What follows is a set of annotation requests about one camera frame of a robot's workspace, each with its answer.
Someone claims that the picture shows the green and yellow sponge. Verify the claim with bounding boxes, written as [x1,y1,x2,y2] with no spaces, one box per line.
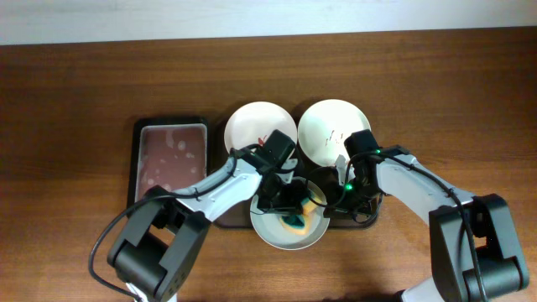
[279,189,326,236]

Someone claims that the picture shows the pale grey plate red streaks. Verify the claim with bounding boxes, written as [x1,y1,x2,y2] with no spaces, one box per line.
[250,177,330,250]

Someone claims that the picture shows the white plate with red squiggle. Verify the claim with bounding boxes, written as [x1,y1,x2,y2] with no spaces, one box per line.
[224,102,298,152]

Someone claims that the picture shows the white plate with faint stains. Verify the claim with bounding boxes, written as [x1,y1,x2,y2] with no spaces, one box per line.
[298,99,371,166]

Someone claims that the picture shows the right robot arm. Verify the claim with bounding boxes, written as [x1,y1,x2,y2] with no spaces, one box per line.
[325,138,529,301]

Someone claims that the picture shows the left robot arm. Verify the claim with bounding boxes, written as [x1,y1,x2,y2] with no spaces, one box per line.
[107,154,297,301]

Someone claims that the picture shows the large brown serving tray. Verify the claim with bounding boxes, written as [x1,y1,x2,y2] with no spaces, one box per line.
[208,120,383,230]

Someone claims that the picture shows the small black tray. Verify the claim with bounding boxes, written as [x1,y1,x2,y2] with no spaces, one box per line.
[127,116,209,206]

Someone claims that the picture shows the metal pan with reddish water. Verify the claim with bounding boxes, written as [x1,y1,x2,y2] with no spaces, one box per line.
[133,123,207,201]

